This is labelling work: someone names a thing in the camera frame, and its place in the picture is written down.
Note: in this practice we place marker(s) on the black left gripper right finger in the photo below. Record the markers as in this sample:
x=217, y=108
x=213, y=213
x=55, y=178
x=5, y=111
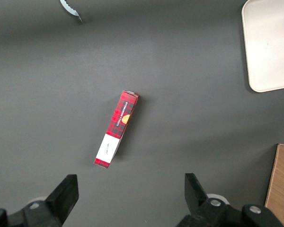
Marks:
x=201, y=205

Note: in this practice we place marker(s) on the wooden drawer cabinet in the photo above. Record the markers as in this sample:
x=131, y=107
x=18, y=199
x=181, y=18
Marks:
x=282, y=189

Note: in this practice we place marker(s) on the red plaid shortbread box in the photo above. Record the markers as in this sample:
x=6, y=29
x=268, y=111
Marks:
x=119, y=125

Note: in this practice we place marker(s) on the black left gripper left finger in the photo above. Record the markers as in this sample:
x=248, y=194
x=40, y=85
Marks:
x=61, y=203

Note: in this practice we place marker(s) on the beige plastic tray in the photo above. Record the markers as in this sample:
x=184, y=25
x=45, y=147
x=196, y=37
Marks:
x=269, y=45

